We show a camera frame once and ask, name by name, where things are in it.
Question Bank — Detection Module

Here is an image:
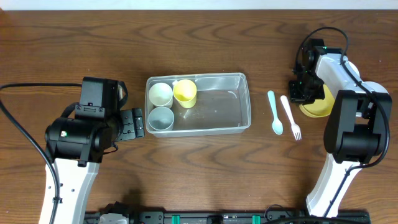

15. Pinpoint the cream white plastic cup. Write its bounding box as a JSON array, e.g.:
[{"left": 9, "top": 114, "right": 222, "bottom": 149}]
[{"left": 149, "top": 83, "right": 173, "bottom": 108}]

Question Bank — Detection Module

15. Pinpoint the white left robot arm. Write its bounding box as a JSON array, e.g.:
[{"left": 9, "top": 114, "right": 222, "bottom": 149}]
[{"left": 39, "top": 108, "right": 144, "bottom": 223}]

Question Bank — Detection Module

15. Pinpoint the yellow plastic cup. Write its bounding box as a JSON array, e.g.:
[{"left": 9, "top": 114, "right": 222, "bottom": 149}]
[{"left": 173, "top": 79, "right": 197, "bottom": 109}]

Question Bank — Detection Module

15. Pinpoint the light blue plastic bowl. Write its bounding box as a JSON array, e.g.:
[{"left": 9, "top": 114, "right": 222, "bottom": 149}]
[{"left": 362, "top": 81, "right": 388, "bottom": 93}]

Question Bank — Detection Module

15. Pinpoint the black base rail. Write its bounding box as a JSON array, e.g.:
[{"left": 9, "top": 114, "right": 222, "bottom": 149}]
[{"left": 83, "top": 202, "right": 371, "bottom": 224}]

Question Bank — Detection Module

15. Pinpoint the yellow plastic bowl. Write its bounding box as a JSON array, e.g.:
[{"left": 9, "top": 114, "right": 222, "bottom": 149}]
[{"left": 299, "top": 85, "right": 335, "bottom": 118}]

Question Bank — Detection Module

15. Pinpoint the cream white plastic bowl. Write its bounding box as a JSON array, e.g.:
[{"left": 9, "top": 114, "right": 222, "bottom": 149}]
[{"left": 348, "top": 61, "right": 360, "bottom": 77}]

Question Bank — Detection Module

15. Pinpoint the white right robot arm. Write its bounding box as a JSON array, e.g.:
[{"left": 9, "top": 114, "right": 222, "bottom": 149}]
[{"left": 289, "top": 49, "right": 392, "bottom": 218}]

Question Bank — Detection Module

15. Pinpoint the clear plastic container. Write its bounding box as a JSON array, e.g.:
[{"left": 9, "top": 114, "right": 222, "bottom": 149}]
[{"left": 145, "top": 72, "right": 251, "bottom": 138}]

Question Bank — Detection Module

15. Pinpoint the pink plastic fork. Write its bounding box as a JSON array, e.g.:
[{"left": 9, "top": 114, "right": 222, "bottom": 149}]
[{"left": 280, "top": 95, "right": 302, "bottom": 141}]

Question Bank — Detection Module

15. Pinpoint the light blue plastic cup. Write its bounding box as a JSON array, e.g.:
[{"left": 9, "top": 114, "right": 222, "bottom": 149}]
[{"left": 149, "top": 106, "right": 175, "bottom": 131}]

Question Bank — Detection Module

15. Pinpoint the mint green plastic spoon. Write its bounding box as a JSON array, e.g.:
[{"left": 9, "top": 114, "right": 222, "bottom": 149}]
[{"left": 267, "top": 90, "right": 284, "bottom": 135}]

